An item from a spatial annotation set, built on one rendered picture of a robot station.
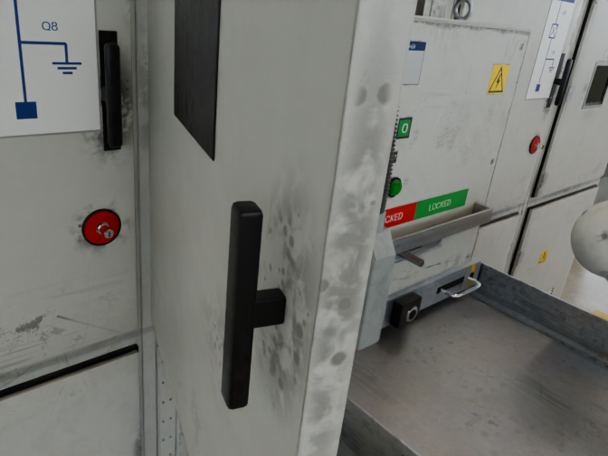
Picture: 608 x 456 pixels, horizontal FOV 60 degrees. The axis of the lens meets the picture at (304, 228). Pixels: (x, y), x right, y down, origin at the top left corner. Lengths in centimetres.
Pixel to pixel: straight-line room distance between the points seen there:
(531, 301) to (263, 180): 90
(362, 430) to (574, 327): 56
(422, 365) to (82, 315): 57
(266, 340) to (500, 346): 74
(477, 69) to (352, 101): 71
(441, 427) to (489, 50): 61
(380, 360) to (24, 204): 60
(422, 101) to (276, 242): 55
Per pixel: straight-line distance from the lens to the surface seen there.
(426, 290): 105
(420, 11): 129
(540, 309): 118
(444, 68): 87
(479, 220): 105
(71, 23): 77
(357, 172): 26
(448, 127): 93
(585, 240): 91
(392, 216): 88
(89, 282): 89
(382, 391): 88
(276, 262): 34
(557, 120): 198
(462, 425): 86
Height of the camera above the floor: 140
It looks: 23 degrees down
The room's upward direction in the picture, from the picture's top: 7 degrees clockwise
